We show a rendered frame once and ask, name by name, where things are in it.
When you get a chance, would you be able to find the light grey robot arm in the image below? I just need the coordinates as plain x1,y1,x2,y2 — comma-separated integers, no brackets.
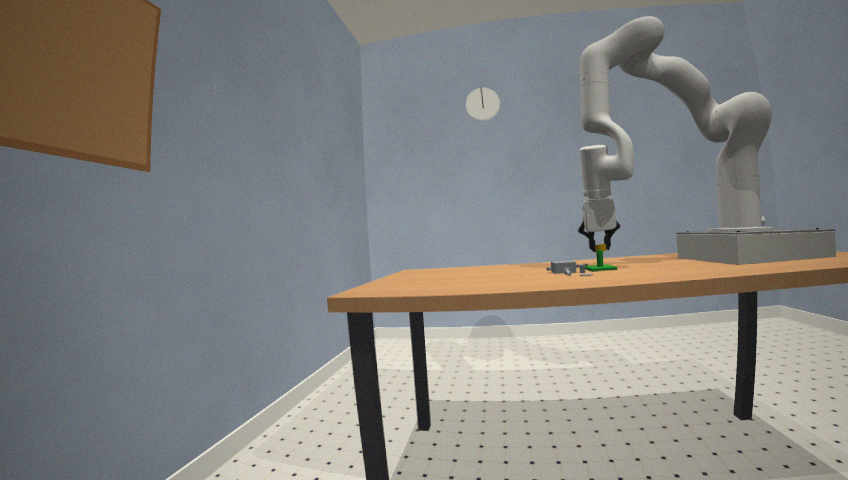
580,16,775,232

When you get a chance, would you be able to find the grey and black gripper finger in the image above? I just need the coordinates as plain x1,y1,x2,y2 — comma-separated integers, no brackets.
578,220,596,252
604,220,621,250

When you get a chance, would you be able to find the green flat plate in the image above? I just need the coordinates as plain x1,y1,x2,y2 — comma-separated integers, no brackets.
585,250,617,272

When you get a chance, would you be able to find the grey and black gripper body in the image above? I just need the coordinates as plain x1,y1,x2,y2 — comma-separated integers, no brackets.
582,196,617,232

